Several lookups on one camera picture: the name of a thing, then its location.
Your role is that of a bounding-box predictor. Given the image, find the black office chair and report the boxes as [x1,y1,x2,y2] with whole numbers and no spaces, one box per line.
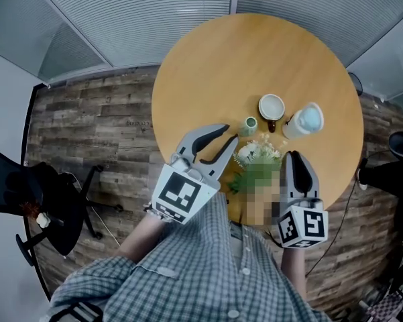
[0,144,123,268]

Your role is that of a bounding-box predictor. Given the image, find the black floor cable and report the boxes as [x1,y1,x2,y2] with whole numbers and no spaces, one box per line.
[304,149,392,278]

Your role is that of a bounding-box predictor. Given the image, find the checkered cloth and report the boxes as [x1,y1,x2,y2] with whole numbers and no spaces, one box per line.
[364,292,403,322]

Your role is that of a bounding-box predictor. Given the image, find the small red fuzzy object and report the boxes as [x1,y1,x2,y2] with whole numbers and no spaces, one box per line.
[19,201,41,217]

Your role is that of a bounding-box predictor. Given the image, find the person's left forearm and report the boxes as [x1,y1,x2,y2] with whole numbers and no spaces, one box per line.
[115,211,167,265]

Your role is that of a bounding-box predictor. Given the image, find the black strap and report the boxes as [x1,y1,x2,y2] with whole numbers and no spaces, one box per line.
[46,301,105,322]

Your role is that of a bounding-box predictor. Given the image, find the checked shirt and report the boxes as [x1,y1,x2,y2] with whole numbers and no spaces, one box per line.
[46,193,331,322]

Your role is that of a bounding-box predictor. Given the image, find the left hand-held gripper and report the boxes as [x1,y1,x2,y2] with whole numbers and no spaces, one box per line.
[150,123,240,226]

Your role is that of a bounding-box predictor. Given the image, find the white flowers with green leaves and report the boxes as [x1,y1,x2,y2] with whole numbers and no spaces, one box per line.
[227,131,289,195]

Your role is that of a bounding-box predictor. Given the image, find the brown mug with white inside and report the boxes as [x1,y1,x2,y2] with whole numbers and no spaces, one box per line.
[257,93,286,134]

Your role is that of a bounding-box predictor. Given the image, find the person's right forearm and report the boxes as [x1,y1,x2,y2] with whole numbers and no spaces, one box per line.
[280,245,308,297]

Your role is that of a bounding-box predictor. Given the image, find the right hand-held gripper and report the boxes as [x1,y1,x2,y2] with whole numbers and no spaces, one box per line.
[276,151,329,249]

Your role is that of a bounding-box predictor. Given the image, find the small green ceramic vase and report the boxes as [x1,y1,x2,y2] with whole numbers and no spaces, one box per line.
[237,116,259,138]

